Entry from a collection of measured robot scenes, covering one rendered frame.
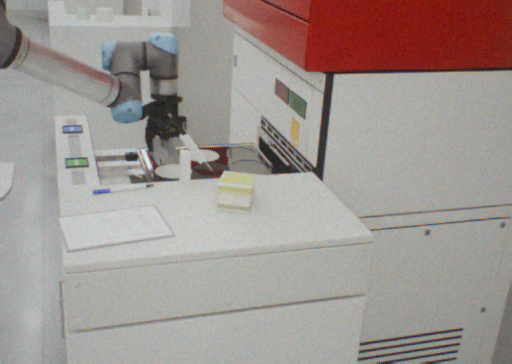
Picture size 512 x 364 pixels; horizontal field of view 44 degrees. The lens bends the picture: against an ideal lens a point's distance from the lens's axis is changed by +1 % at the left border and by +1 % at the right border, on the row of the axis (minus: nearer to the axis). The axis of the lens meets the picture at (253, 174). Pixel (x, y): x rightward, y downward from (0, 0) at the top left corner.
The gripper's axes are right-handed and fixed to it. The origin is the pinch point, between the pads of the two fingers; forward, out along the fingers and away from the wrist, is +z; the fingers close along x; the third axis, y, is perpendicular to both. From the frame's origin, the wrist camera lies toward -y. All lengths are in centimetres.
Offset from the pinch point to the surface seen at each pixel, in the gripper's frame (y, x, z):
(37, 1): -668, 415, 69
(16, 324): -77, -3, 91
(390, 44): 51, 28, -38
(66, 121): -33.4, -5.3, -4.5
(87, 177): 4.9, -27.8, -4.7
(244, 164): 16.3, 18.2, 1.4
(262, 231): 52, -21, -5
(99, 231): 29, -44, -5
